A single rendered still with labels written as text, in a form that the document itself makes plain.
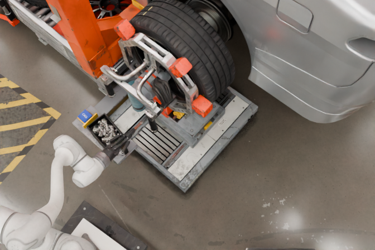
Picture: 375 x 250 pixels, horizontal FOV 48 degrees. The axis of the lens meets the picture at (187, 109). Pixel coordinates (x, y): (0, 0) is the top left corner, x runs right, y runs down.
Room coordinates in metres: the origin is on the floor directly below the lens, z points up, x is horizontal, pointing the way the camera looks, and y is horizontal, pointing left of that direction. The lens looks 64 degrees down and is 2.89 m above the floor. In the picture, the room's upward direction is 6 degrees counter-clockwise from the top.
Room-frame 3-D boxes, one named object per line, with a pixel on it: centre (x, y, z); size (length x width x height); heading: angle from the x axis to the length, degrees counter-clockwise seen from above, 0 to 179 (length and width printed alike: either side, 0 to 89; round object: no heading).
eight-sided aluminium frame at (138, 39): (1.24, 0.14, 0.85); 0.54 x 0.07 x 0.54; 43
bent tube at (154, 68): (1.09, 0.16, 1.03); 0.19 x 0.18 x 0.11; 133
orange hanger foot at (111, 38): (1.80, 0.32, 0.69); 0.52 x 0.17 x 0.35; 133
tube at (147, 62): (1.23, 0.30, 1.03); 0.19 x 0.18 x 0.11; 133
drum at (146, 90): (1.20, 0.19, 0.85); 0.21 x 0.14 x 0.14; 133
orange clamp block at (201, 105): (1.02, -0.08, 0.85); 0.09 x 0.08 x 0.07; 43
